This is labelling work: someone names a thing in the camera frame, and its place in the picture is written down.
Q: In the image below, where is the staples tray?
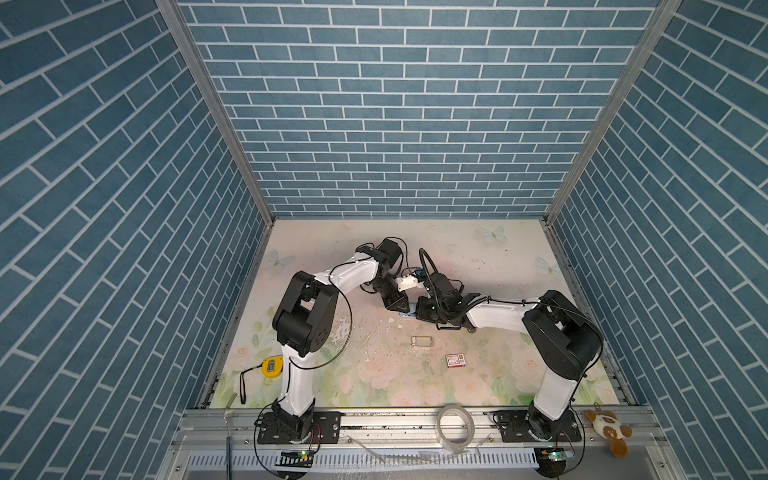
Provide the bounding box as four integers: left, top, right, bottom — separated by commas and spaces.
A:
411, 336, 433, 348

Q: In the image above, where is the red staples box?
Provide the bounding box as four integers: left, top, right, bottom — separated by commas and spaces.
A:
445, 353, 467, 369

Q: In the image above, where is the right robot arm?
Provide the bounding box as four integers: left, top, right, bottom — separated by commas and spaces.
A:
413, 268, 603, 436

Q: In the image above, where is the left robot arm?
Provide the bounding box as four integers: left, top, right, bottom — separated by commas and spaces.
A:
272, 237, 410, 420

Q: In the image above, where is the yellow tape measure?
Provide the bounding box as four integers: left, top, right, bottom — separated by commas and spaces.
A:
260, 356, 284, 379

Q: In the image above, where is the clear tape roll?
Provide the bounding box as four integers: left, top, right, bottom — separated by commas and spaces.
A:
435, 404, 475, 454

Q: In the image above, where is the plush toy animal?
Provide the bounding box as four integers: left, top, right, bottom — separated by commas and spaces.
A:
586, 406, 633, 459

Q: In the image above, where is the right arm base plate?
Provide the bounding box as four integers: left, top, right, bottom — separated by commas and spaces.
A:
489, 407, 583, 443

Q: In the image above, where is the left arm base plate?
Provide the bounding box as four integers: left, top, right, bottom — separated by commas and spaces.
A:
257, 410, 342, 446

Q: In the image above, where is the aluminium front rail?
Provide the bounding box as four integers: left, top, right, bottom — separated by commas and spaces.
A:
159, 405, 683, 479

